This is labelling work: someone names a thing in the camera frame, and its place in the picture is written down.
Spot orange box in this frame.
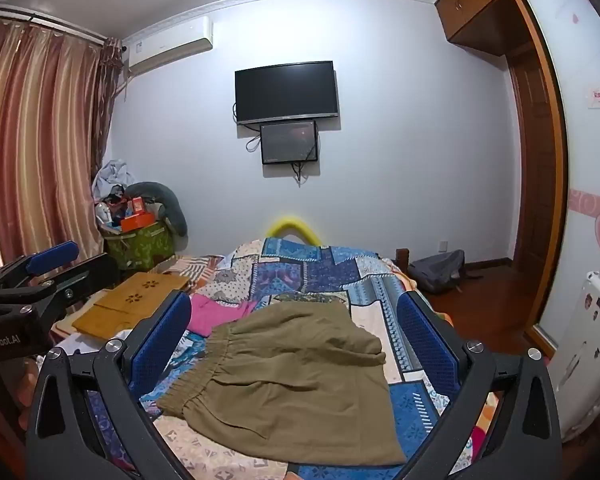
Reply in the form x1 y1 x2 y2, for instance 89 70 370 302
120 212 157 234

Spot frosted sliding wardrobe door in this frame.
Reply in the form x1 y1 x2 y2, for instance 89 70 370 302
510 0 600 361

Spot white wall air conditioner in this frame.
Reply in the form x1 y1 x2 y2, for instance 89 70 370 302
122 16 215 75

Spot blue patchwork blanket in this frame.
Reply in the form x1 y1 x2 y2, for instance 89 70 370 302
50 237 483 480

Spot wooden folding lap table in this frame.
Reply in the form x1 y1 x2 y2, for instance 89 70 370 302
72 271 192 339

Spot pink cloth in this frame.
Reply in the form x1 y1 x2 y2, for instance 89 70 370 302
187 294 259 337

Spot green fabric storage box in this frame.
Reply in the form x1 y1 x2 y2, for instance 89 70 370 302
102 220 174 274

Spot white curtain rail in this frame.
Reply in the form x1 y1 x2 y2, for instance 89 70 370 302
0 4 108 43

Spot olive green pants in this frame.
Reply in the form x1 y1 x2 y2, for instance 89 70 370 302
157 302 408 466

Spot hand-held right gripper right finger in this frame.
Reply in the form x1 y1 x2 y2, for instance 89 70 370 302
396 290 563 480

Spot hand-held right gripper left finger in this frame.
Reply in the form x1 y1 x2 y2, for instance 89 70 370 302
26 290 201 480

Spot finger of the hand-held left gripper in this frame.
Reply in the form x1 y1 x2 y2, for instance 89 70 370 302
0 252 122 322
0 240 81 302

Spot small black wall monitor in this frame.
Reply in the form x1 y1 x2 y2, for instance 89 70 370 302
259 120 321 166

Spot black wall television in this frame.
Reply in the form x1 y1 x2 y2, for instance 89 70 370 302
234 61 340 126

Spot grey backpack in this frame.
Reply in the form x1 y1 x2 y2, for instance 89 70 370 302
407 250 467 295

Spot wooden overhead cabinet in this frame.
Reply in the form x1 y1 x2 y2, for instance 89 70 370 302
435 0 552 57

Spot grey curved pillow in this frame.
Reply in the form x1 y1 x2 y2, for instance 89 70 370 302
125 180 189 239

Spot white appliance with stickers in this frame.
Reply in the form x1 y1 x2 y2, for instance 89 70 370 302
546 269 600 430

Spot yellow foam tube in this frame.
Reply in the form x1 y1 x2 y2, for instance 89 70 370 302
266 216 327 247

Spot striped pink curtain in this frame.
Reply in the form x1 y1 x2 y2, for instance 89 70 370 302
0 15 127 281

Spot pile of pale clothes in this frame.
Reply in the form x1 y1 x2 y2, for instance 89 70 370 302
91 159 137 202

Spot brown wooden door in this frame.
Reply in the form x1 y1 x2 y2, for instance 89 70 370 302
506 50 557 272

